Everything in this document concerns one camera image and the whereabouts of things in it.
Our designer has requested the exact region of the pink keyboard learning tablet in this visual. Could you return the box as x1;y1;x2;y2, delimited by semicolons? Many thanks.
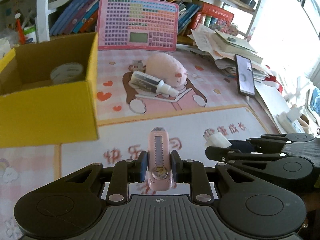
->
97;0;179;52

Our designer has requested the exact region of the white usb charger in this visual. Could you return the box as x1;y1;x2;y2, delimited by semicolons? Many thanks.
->
203;132;232;148

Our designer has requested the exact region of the red dictionary book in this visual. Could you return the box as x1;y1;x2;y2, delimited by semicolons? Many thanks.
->
200;3;234;23

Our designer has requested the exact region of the clear tape roll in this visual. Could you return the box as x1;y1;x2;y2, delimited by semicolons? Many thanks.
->
50;62;84;85

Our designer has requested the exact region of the white charging cable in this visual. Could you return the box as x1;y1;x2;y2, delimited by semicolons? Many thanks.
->
245;94;258;111

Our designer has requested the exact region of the white glue bottle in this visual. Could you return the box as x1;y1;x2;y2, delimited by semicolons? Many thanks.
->
130;71;179;98

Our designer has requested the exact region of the pink utility knife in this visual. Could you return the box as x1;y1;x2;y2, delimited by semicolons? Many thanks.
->
148;127;173;192

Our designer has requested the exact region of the black smartphone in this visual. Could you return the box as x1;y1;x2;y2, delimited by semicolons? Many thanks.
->
235;54;255;98

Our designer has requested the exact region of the yellow cardboard box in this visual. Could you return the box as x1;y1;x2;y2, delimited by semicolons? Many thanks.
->
1;33;99;148

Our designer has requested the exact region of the stack of papers and books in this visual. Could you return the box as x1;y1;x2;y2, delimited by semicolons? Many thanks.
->
189;24;280;89

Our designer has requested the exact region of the pink plush toy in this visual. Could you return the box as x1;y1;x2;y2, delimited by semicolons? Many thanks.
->
145;53;187;87

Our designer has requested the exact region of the pink cartoon desk mat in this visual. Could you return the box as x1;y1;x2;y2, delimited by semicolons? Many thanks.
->
1;50;277;239

